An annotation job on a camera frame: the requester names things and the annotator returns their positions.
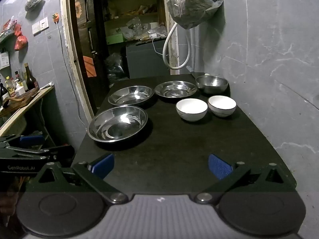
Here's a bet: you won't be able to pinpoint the steel cleaver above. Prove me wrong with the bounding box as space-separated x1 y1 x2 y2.
186 66 212 80

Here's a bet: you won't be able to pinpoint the small dark bottle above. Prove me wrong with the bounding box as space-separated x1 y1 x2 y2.
0 79 9 103

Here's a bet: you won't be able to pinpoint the steel bowl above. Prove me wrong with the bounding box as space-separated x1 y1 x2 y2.
195 75 229 94

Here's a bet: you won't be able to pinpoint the dark wine bottle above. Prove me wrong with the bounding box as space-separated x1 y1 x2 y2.
24 63 37 91

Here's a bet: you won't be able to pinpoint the dark wooden door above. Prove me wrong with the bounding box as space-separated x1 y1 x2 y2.
68 0 110 115

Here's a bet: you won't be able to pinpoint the grey wall cable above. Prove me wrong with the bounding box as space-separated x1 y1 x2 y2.
56 21 86 128

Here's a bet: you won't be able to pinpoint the red plastic bag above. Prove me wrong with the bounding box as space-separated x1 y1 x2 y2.
14 23 28 52

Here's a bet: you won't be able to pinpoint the wooden kitchen counter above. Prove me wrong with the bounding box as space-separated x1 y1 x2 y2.
0 84 56 136

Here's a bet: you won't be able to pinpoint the wall paper sheet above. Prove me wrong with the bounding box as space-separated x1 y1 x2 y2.
0 51 10 69

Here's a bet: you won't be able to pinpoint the door poster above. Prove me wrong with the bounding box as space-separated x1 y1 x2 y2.
74 0 98 78

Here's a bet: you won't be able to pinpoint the thin white cable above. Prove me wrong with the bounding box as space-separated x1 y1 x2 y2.
152 37 167 56

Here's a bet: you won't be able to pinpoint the white wall socket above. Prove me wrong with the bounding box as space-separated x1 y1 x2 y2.
32 17 49 36

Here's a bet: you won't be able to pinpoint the green box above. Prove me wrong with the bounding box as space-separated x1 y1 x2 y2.
106 33 124 46

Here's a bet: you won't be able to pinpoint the grey cabinet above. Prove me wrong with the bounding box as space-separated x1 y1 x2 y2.
125 38 170 79

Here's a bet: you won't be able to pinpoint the hanging plastic bag dark contents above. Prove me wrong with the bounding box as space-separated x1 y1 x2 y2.
166 0 224 29

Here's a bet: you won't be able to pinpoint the black plastic bags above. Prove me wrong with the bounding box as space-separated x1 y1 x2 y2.
104 53 128 83

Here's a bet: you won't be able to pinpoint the white ceramic bowl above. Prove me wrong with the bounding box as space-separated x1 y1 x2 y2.
208 95 237 118
176 99 208 122

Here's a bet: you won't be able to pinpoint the white hose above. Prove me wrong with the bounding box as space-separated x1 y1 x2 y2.
162 22 193 71

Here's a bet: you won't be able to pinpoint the cluttered wooden shelf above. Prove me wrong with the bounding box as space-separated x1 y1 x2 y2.
100 0 167 44

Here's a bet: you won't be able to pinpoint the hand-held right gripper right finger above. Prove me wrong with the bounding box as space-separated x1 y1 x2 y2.
194 154 297 205

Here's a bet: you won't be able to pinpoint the wall rack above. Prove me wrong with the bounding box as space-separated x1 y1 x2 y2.
0 17 16 46

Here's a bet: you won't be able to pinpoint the wooden cutting board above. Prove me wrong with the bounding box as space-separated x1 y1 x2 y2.
2 87 41 109

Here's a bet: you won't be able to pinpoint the white squat bottle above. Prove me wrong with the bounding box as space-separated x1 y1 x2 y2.
15 80 26 97

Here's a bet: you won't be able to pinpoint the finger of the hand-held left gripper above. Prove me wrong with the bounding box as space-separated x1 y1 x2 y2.
0 145 75 166
0 134 46 150

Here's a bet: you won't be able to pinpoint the large steel plate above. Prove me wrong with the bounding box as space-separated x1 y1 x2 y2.
88 106 148 142

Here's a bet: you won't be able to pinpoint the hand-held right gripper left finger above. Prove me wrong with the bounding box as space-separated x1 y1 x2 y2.
32 154 129 205

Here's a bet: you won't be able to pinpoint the yellow-capped bottle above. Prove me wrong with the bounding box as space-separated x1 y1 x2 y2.
5 76 16 98

